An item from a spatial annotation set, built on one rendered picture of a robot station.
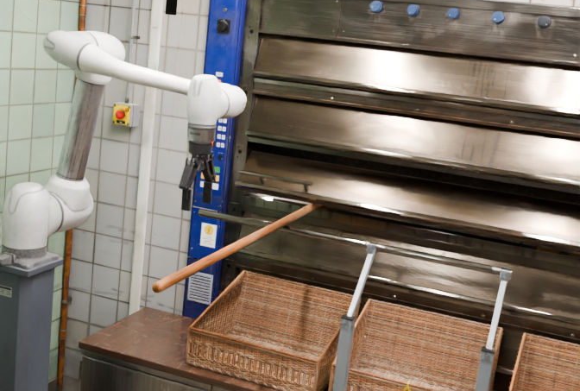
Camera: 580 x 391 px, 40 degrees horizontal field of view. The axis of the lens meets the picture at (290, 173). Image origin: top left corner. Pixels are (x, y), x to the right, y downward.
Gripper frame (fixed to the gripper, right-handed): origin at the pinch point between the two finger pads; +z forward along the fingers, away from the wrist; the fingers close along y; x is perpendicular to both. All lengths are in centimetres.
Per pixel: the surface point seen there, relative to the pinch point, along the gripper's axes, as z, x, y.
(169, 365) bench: 75, -25, -31
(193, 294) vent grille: 65, -44, -82
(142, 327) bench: 75, -55, -58
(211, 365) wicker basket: 73, -9, -37
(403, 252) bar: 18, 57, -52
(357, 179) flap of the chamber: 1, 26, -89
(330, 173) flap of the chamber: 1, 13, -89
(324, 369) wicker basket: 67, 34, -47
